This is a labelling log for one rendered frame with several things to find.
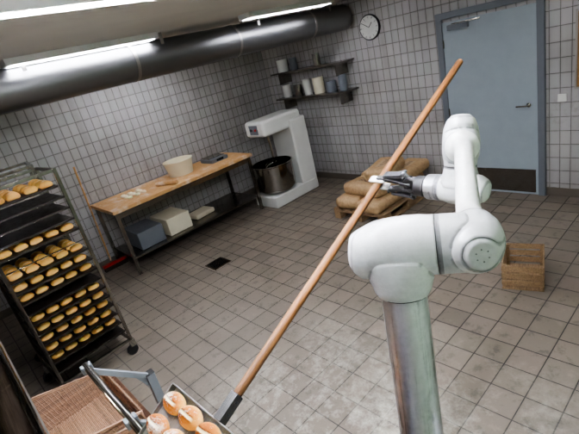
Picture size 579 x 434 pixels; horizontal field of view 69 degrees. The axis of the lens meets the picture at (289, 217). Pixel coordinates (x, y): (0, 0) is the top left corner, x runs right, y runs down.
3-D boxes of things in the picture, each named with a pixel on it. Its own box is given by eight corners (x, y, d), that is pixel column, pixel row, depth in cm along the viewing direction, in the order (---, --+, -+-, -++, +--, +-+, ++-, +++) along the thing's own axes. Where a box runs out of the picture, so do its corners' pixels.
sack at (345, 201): (358, 211, 532) (357, 200, 526) (335, 208, 556) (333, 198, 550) (382, 192, 572) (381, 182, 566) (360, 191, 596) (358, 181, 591)
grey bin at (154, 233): (143, 251, 554) (136, 234, 545) (127, 244, 590) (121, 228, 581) (167, 238, 575) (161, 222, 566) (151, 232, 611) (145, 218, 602)
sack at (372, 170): (390, 182, 513) (389, 170, 508) (363, 182, 533) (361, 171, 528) (406, 165, 560) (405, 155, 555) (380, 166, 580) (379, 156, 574)
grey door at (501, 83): (544, 197, 483) (542, -11, 404) (449, 189, 566) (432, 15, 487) (546, 194, 488) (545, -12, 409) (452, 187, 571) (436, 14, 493)
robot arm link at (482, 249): (498, 199, 94) (433, 205, 98) (513, 220, 77) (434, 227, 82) (502, 255, 96) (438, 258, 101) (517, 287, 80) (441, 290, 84)
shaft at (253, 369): (457, 64, 197) (456, 58, 196) (464, 63, 195) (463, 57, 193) (236, 394, 130) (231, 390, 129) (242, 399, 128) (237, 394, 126)
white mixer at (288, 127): (279, 210, 641) (258, 124, 593) (252, 206, 689) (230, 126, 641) (323, 186, 699) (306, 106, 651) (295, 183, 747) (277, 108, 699)
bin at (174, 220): (171, 236, 578) (165, 220, 569) (154, 231, 614) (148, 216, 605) (193, 225, 600) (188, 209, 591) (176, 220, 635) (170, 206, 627)
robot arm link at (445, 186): (450, 199, 150) (451, 162, 146) (495, 203, 138) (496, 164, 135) (434, 206, 143) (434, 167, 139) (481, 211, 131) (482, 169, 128)
